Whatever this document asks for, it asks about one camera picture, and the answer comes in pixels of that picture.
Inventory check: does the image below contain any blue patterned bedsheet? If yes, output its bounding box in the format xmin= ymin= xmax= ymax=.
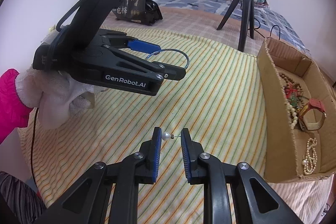
xmin=154 ymin=0 xmax=310 ymax=53

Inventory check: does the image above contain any brown wooden bead necklace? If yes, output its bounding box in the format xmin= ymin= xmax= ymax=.
xmin=278 ymin=72 xmax=305 ymax=109

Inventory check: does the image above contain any left hand white glove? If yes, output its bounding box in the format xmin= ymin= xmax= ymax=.
xmin=15 ymin=68 xmax=107 ymax=130

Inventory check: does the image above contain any cream bead bracelet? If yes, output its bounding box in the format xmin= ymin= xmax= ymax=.
xmin=286 ymin=101 xmax=300 ymax=130

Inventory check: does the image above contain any black tripod stand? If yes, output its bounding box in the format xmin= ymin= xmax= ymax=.
xmin=217 ymin=0 xmax=255 ymax=52

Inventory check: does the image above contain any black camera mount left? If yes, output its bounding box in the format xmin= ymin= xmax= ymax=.
xmin=48 ymin=0 xmax=122 ymax=55

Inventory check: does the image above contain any plaid brown blanket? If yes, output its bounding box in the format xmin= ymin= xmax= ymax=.
xmin=101 ymin=5 xmax=266 ymax=57

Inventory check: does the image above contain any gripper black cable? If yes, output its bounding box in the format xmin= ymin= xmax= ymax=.
xmin=30 ymin=107 xmax=40 ymax=196

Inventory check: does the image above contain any red strap wristwatch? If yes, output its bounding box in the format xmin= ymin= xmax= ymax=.
xmin=298 ymin=98 xmax=327 ymax=132

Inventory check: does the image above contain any black bangle ring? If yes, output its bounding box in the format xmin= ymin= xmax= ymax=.
xmin=145 ymin=48 xmax=190 ymax=71

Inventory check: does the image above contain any red green charm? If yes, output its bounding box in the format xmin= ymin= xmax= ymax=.
xmin=284 ymin=88 xmax=303 ymax=109

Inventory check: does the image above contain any pink sleeve left forearm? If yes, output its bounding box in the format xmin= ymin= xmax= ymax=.
xmin=0 ymin=69 xmax=33 ymax=143

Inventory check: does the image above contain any black power cable with remote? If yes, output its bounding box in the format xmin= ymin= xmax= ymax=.
xmin=252 ymin=17 xmax=281 ymax=42

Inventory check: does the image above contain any cardboard tray box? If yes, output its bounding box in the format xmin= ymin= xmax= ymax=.
xmin=257 ymin=37 xmax=335 ymax=183

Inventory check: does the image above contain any black printed bag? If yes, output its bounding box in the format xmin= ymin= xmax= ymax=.
xmin=112 ymin=0 xmax=163 ymax=26

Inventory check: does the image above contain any yellow striped cloth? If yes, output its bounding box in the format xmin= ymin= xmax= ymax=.
xmin=33 ymin=28 xmax=333 ymax=223

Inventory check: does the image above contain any white pearl necklace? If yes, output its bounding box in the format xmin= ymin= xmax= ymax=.
xmin=301 ymin=137 xmax=318 ymax=175

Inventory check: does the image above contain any pearl earring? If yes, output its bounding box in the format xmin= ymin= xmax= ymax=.
xmin=161 ymin=132 xmax=181 ymax=141

